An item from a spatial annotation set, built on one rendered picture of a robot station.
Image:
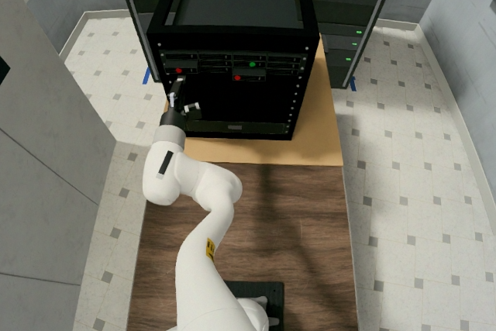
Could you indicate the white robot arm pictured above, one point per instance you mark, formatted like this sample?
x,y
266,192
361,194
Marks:
x,y
204,302

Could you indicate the tan wooden board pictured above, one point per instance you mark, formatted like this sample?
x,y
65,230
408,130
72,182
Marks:
x,y
315,141

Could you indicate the black metal rack frame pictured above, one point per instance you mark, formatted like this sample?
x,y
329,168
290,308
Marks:
x,y
253,110

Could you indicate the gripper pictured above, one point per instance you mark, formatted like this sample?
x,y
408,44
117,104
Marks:
x,y
173,114

